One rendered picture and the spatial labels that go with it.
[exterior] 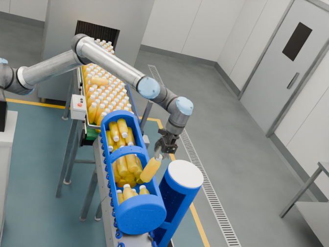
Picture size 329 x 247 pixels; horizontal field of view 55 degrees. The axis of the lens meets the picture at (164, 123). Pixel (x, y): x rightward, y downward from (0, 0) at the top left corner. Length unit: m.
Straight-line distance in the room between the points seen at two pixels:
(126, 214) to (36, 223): 1.43
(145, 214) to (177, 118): 0.60
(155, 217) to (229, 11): 5.88
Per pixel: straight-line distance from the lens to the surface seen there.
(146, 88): 1.41
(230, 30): 7.42
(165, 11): 6.73
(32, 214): 3.13
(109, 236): 2.01
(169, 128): 1.53
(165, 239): 2.72
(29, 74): 2.14
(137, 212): 1.79
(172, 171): 2.30
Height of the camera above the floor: 2.48
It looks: 32 degrees down
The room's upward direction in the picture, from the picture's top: 23 degrees clockwise
